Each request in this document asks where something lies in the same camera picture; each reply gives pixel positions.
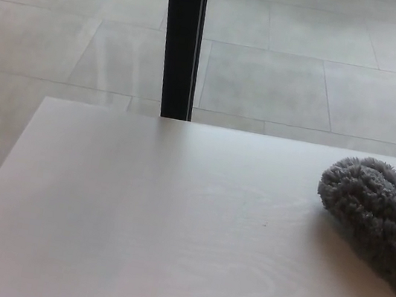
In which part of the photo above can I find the grey fluffy microfibre duster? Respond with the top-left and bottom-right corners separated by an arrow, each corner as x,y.
301,149 -> 396,297

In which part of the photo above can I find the black vertical window frame post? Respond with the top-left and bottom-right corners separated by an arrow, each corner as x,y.
146,0 -> 211,123

